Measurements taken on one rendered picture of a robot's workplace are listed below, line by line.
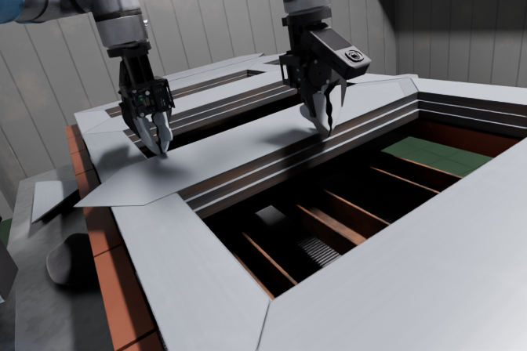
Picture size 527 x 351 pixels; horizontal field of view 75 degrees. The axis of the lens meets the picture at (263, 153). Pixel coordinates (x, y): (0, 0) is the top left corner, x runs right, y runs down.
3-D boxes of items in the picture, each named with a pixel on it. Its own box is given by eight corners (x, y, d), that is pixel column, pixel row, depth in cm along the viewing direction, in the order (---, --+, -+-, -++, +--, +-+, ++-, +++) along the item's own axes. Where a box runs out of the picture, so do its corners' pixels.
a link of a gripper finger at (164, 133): (169, 162, 64) (154, 115, 60) (160, 153, 68) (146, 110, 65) (184, 156, 65) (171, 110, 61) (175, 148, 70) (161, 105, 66)
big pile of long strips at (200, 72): (259, 61, 200) (258, 51, 197) (301, 65, 167) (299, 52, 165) (122, 99, 166) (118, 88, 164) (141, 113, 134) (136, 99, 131)
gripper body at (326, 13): (314, 77, 65) (307, 10, 60) (347, 82, 58) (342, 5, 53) (281, 88, 61) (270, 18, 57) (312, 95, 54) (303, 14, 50)
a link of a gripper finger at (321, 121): (310, 131, 65) (304, 84, 62) (332, 138, 61) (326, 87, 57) (297, 136, 64) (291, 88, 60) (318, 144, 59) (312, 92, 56)
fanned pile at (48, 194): (79, 169, 121) (74, 159, 119) (91, 215, 89) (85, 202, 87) (40, 182, 116) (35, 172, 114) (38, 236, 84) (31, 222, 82)
